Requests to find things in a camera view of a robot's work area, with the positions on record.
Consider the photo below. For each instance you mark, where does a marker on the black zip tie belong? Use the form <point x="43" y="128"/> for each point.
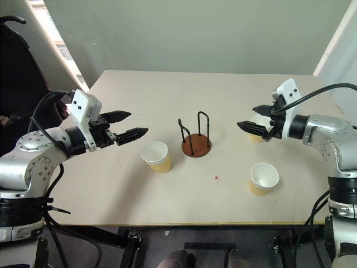
<point x="57" y="209"/>

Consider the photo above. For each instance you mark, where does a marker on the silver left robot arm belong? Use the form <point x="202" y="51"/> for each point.
<point x="26" y="164"/>

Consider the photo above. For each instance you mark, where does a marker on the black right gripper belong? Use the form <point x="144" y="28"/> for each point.
<point x="277" y="125"/>

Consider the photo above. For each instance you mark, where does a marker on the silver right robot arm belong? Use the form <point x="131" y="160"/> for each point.
<point x="334" y="134"/>

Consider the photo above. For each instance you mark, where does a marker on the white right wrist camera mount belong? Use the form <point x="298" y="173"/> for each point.
<point x="291" y="93"/>

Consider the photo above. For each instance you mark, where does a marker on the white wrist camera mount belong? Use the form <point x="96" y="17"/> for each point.
<point x="291" y="93"/>
<point x="82" y="107"/>

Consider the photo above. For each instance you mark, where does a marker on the yellow paper cup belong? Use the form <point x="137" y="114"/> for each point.
<point x="255" y="138"/>
<point x="156" y="156"/>
<point x="263" y="176"/>

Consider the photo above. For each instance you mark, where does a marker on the black chair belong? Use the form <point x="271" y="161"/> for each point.
<point x="19" y="81"/>

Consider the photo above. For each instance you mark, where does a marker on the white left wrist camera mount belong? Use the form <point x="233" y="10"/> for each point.
<point x="82" y="107"/>

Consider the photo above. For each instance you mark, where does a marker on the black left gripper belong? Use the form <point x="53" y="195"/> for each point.
<point x="101" y="134"/>

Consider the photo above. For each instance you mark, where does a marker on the dark rounded shape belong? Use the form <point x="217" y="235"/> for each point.
<point x="177" y="259"/>
<point x="237" y="259"/>

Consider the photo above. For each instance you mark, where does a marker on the black metal table frame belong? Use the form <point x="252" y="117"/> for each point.
<point x="111" y="237"/>

